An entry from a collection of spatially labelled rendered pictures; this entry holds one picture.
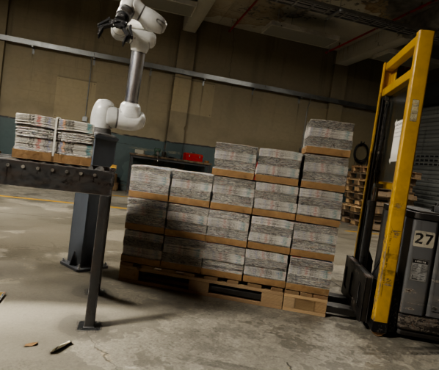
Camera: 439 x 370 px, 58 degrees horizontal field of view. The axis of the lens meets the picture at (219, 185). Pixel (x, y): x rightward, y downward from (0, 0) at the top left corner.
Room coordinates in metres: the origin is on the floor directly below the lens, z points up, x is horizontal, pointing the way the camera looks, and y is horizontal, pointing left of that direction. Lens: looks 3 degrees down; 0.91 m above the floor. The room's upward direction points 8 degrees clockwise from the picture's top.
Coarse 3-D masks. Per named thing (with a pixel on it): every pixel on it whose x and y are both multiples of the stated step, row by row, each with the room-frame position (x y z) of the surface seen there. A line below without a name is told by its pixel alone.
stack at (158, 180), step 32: (160, 192) 2.72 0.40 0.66; (192, 192) 2.69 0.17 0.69; (224, 192) 2.67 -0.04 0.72; (256, 192) 2.64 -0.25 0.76; (288, 192) 2.62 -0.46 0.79; (160, 224) 2.72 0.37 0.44; (192, 224) 2.69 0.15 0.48; (224, 224) 2.66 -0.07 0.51; (256, 224) 2.64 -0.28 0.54; (288, 224) 2.61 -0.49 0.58; (160, 256) 2.71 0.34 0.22; (192, 256) 2.68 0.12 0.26; (224, 256) 2.66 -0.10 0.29; (256, 256) 2.63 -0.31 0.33; (192, 288) 2.68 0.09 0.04; (256, 288) 2.63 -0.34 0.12
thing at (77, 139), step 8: (64, 120) 2.02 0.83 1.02; (72, 120) 2.04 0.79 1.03; (64, 128) 2.02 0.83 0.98; (72, 128) 2.03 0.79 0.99; (80, 128) 2.04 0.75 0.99; (88, 128) 2.06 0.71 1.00; (64, 136) 2.02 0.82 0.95; (72, 136) 2.04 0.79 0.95; (80, 136) 2.05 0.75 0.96; (88, 136) 2.06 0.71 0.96; (64, 144) 2.03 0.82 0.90; (72, 144) 2.04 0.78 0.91; (80, 144) 2.05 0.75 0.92; (88, 144) 2.06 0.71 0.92; (64, 152) 2.03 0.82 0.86; (72, 152) 2.04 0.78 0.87; (80, 152) 2.06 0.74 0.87; (88, 152) 2.09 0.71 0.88
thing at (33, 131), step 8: (16, 120) 1.95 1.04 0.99; (24, 120) 1.96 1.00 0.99; (32, 120) 1.97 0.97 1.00; (40, 120) 1.99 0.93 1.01; (48, 120) 2.00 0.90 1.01; (16, 128) 1.96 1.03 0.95; (24, 128) 1.97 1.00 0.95; (32, 128) 1.98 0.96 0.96; (40, 128) 1.99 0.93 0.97; (48, 128) 2.01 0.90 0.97; (16, 136) 1.96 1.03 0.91; (24, 136) 1.97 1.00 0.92; (32, 136) 1.98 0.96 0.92; (40, 136) 1.99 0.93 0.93; (16, 144) 1.96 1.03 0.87; (24, 144) 1.97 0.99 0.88; (32, 144) 1.98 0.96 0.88; (40, 144) 2.00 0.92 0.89
